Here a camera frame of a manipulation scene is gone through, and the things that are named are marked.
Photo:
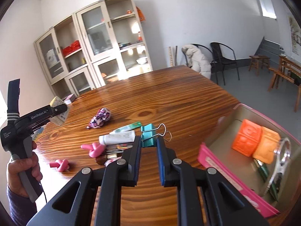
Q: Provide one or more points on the green white toothpaste tube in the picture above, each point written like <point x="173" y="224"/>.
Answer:
<point x="127" y="127"/>

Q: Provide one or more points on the wooden stool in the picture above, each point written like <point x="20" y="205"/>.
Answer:
<point x="258" y="57"/>

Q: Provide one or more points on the white bowl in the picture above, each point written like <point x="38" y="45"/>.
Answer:
<point x="141" y="60"/>

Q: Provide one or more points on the wooden ruler stick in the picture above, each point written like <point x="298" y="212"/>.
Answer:
<point x="171" y="56"/>

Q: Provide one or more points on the hanging scroll painting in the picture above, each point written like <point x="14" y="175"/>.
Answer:
<point x="295" y="35"/>

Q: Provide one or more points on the pink foam hair curler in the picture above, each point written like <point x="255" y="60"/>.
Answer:
<point x="61" y="164"/>
<point x="94" y="150"/>

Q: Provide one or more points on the white puffer jacket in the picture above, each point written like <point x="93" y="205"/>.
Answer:
<point x="196" y="61"/>

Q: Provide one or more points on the dark orange toy cube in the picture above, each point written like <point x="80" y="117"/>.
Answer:
<point x="245" y="139"/>

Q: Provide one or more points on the person's left hand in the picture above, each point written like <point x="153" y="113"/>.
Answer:
<point x="16" y="174"/>

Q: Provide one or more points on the silver nail clipper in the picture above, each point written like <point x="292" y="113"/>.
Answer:
<point x="115" y="148"/>

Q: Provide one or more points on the wooden bench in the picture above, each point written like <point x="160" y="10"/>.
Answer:
<point x="279" y="74"/>

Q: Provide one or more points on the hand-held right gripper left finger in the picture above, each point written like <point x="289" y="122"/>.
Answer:
<point x="138" y="167"/>

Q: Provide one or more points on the red plastic bags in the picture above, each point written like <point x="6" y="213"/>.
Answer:
<point x="71" y="48"/>

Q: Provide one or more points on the grey dishes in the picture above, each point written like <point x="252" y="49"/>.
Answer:
<point x="124" y="44"/>

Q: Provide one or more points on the pink metal tin container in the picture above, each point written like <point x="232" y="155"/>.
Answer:
<point x="221" y="167"/>

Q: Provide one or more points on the large metal clamp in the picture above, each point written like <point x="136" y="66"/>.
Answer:
<point x="282" y="155"/>

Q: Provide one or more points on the wooden side table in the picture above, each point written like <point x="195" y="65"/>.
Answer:
<point x="290" y="62"/>

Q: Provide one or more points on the dark metal stick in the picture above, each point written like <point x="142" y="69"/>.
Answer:
<point x="175" y="55"/>

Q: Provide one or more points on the white carton box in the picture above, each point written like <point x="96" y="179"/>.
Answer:
<point x="51" y="57"/>

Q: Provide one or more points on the white cosmetic tube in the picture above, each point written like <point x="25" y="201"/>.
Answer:
<point x="117" y="137"/>

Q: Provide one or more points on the grey staircase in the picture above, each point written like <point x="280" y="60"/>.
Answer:
<point x="270" y="48"/>

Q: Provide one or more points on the black metal chair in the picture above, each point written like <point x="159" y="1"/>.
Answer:
<point x="219" y="54"/>
<point x="212" y="69"/>

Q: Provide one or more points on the leopard print fabric pouch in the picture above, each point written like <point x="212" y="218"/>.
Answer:
<point x="101" y="117"/>

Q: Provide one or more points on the orange hanging bag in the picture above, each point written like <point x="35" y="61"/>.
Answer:
<point x="141" y="14"/>

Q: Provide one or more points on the deck of cards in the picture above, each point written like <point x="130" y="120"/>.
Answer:
<point x="69" y="98"/>

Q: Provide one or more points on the brown bottle gold cap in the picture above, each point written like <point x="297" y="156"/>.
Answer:
<point x="103" y="160"/>

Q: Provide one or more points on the small high window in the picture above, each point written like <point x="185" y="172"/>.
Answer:
<point x="267" y="6"/>

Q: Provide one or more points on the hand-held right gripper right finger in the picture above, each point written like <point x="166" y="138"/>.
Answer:
<point x="160" y="164"/>

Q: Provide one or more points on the person's left forearm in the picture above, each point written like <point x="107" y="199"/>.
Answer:
<point x="18" y="211"/>

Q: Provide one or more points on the cream glass door cabinet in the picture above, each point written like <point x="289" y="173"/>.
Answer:
<point x="77" y="35"/>

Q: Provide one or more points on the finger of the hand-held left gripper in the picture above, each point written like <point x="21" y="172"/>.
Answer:
<point x="60" y="110"/>

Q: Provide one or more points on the teal binder clip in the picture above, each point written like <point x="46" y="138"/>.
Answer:
<point x="149" y="131"/>

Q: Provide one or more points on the dark green small box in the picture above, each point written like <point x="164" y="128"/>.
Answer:
<point x="263" y="169"/>

